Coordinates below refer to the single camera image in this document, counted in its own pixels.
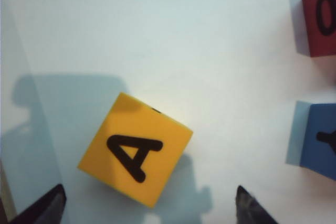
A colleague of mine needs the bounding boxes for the yellow block Q A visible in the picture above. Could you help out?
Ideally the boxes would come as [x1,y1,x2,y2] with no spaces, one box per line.
[77,92,194,208]

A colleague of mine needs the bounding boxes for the blue block Z L 3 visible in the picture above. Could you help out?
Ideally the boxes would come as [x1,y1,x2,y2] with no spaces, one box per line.
[304,103,336,183]

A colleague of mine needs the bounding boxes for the pink block R T 4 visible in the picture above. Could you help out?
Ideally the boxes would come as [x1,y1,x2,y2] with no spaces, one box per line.
[301,0,336,58]

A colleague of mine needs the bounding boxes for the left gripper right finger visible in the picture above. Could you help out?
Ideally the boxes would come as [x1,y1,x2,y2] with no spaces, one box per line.
[235,185,279,224]

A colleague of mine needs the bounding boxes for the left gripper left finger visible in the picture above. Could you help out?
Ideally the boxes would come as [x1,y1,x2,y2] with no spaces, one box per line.
[10,184,66,224]

